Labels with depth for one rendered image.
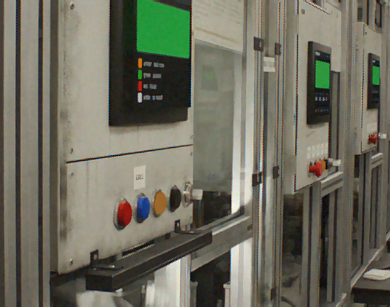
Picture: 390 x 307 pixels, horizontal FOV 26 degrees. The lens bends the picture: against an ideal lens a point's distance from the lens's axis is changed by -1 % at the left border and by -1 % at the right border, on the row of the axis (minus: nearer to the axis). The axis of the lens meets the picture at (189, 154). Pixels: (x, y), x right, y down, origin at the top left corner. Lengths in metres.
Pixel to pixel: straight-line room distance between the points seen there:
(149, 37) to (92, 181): 0.21
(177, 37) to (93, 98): 0.23
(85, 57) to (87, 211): 0.17
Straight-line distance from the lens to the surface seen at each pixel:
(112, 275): 0.96
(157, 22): 1.11
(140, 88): 1.06
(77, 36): 0.96
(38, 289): 0.92
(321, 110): 2.20
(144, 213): 1.12
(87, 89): 0.98
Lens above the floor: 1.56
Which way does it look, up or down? 4 degrees down
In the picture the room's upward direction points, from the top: 1 degrees clockwise
